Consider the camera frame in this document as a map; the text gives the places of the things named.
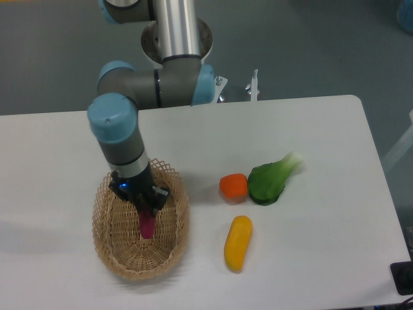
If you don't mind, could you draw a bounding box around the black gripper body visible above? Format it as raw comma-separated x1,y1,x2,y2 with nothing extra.
127,163,155,210

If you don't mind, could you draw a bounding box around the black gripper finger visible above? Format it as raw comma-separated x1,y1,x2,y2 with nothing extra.
143,185,170,217
108,170,137,205

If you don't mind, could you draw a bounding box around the purple sweet potato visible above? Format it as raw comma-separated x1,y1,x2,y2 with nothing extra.
139,209,156,239

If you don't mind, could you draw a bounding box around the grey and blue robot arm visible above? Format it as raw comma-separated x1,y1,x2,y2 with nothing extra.
87,1,215,217

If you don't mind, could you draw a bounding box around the woven wicker basket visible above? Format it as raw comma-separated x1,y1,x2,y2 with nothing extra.
92,158,190,281

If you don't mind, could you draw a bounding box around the orange toy pepper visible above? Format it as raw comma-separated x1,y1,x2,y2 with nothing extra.
219,173,248,199

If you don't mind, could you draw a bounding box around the green bok choy toy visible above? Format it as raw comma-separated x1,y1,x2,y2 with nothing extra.
247,152,303,206

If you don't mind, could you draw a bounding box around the white furniture leg right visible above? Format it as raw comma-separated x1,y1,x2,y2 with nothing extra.
381,111,412,174

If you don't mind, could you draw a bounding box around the black device at table edge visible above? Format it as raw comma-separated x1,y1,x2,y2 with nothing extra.
390,261,412,296

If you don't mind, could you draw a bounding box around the blue object top right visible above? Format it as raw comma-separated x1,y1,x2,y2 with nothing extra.
397,0,413,34

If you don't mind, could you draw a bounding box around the white bracket with bolt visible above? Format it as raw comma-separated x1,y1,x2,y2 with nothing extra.
245,68,259,102

